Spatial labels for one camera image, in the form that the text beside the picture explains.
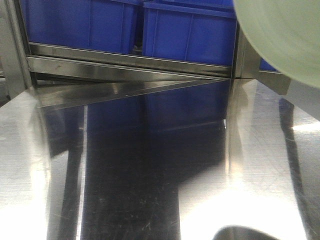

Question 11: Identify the right blue plastic bin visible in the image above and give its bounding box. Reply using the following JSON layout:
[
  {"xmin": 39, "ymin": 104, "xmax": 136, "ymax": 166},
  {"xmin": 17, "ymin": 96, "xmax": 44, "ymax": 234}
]
[{"xmin": 142, "ymin": 0, "xmax": 237, "ymax": 66}]

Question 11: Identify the blue plastic bin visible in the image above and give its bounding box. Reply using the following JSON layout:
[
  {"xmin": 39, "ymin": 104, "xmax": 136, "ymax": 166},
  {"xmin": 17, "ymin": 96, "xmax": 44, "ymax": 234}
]
[
  {"xmin": 20, "ymin": 0, "xmax": 142, "ymax": 54},
  {"xmin": 142, "ymin": 0, "xmax": 237, "ymax": 66}
]

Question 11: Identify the far right blue bin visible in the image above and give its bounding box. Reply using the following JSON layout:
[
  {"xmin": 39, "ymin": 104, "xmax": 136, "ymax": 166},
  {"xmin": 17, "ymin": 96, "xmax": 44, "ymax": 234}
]
[{"xmin": 259, "ymin": 58, "xmax": 280, "ymax": 73}]

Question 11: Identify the stainless steel shelf rack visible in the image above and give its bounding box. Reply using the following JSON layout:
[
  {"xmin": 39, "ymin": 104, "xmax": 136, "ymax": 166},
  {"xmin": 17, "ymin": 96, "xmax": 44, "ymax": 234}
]
[{"xmin": 0, "ymin": 0, "xmax": 292, "ymax": 106}]

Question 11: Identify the pale green round plate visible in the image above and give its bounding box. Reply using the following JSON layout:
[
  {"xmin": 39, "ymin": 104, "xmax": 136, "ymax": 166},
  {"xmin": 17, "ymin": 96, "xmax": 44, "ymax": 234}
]
[{"xmin": 233, "ymin": 0, "xmax": 320, "ymax": 88}]

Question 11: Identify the left blue plastic bin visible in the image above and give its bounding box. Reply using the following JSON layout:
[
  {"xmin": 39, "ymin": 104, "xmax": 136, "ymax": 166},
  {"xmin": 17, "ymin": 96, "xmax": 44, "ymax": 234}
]
[{"xmin": 20, "ymin": 0, "xmax": 142, "ymax": 54}]

